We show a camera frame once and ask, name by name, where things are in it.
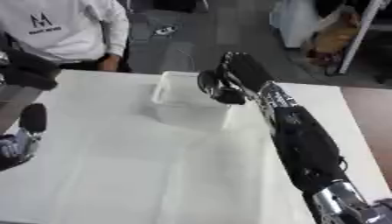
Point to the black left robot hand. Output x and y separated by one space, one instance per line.
30 71

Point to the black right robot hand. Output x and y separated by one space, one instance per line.
240 73

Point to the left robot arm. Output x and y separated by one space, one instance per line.
20 145

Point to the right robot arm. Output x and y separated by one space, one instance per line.
306 140

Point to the white open box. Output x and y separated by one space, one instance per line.
178 99

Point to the person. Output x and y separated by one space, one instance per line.
56 32

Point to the person's hand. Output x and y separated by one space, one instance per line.
109 62

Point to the small black and white object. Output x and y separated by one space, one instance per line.
165 30

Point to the white pole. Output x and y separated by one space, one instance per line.
360 35

